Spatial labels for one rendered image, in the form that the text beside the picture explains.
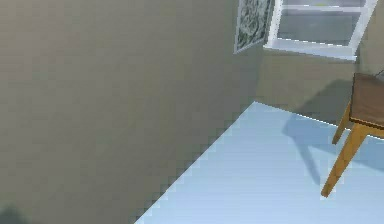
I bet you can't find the grey patterned framed picture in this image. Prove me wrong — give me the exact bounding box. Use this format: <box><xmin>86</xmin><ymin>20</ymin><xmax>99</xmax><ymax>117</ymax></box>
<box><xmin>233</xmin><ymin>0</ymin><xmax>276</xmax><ymax>55</ymax></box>

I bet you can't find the white framed window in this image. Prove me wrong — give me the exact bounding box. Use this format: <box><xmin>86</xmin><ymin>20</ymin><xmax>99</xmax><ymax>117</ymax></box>
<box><xmin>263</xmin><ymin>0</ymin><xmax>380</xmax><ymax>62</ymax></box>

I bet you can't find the brown wooden table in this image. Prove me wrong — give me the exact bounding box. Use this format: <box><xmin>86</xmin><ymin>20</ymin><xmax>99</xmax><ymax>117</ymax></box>
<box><xmin>320</xmin><ymin>70</ymin><xmax>384</xmax><ymax>198</ymax></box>

